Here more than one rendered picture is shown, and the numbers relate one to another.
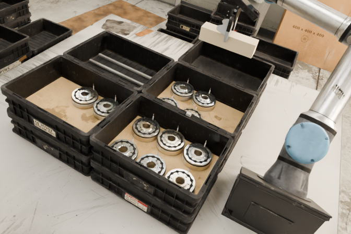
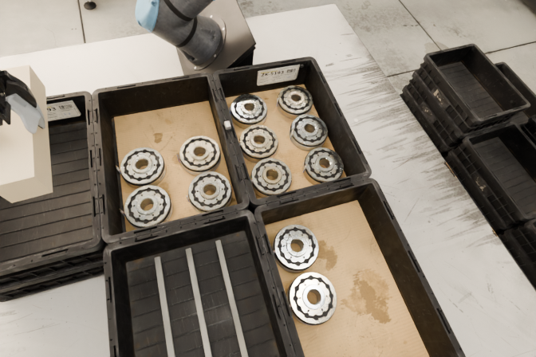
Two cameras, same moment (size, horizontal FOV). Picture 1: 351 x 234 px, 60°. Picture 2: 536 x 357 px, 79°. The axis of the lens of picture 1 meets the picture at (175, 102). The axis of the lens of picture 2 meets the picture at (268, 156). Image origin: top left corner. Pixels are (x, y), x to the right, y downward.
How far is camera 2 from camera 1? 1.15 m
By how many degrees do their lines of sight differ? 75
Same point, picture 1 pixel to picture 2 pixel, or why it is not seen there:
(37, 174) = not seen: hidden behind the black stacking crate
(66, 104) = (343, 309)
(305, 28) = not seen: outside the picture
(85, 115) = (327, 264)
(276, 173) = (208, 37)
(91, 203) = not seen: hidden behind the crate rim
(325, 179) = (120, 49)
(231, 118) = (143, 124)
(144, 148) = (290, 162)
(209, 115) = (163, 148)
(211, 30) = (33, 151)
